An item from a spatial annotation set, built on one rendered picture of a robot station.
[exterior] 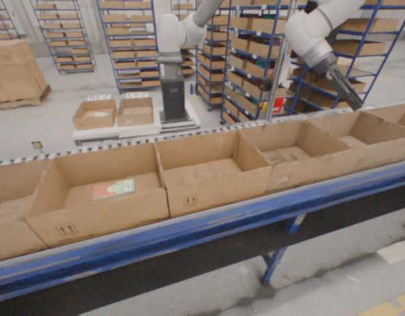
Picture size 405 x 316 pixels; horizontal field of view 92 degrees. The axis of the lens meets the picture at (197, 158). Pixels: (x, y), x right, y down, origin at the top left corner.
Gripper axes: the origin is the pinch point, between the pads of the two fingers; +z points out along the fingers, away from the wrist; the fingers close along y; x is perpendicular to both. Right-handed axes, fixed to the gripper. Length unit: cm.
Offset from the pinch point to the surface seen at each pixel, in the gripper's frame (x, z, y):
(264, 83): -48, -41, -54
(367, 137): -14, 25, -42
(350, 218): -34, 53, -10
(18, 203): -82, -41, 104
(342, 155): -12.4, 16.0, 6.5
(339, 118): -17.0, 7.1, -33.6
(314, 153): -27.6, 13.7, -7.1
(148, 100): -124, -98, -9
